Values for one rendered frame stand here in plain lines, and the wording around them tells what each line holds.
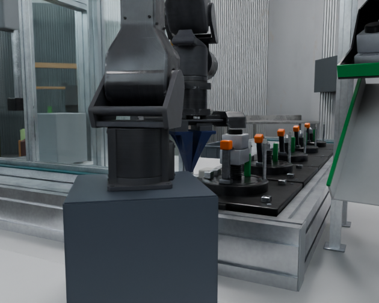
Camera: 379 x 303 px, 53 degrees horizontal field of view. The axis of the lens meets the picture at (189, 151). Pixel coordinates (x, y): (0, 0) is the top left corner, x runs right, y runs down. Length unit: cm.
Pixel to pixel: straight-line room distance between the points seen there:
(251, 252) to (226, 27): 976
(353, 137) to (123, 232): 51
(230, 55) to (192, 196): 989
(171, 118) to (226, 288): 34
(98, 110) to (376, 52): 45
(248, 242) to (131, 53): 36
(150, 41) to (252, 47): 1005
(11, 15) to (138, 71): 127
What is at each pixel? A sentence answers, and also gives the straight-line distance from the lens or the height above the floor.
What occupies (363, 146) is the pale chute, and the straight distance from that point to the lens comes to 74.
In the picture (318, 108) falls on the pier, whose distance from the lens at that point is 756.
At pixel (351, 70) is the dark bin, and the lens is 67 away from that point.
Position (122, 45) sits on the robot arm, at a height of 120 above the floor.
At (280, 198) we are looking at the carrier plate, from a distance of 74.
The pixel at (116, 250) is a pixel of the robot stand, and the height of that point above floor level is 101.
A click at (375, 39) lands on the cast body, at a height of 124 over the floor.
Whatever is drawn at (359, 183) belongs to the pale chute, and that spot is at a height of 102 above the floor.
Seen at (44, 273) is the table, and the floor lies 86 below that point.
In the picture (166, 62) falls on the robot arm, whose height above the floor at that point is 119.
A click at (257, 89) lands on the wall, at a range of 1039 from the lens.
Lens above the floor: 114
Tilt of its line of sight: 7 degrees down
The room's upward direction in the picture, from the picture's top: straight up
